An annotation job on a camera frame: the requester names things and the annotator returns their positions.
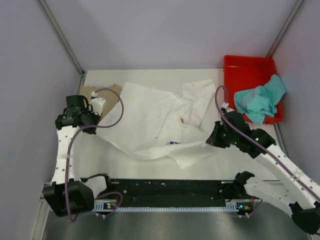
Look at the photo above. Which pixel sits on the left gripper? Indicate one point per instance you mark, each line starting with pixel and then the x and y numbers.
pixel 89 111

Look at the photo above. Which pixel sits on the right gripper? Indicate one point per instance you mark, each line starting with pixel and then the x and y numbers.
pixel 213 139

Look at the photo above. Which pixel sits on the teal t shirt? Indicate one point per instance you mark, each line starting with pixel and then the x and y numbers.
pixel 260 102

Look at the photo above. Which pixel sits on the white t shirt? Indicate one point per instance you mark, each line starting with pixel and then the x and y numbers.
pixel 150 124

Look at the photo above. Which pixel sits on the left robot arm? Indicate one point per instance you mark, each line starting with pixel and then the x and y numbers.
pixel 69 193

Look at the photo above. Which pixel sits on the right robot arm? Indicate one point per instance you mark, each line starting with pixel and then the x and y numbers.
pixel 300 198

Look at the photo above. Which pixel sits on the folded brown t shirt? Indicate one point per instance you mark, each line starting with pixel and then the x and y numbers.
pixel 111 98

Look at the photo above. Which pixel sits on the red plastic bin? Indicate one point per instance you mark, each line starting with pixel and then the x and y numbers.
pixel 244 73

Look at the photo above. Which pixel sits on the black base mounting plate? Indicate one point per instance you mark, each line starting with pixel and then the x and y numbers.
pixel 159 193

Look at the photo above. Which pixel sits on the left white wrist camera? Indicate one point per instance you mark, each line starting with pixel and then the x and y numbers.
pixel 97 103

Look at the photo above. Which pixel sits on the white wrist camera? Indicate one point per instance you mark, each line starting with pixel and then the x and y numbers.
pixel 225 108
pixel 97 103

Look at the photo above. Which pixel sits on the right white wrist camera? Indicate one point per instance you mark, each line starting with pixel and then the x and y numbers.
pixel 225 108

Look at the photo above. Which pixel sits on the grey slotted cable duct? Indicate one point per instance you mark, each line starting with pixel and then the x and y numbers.
pixel 229 207

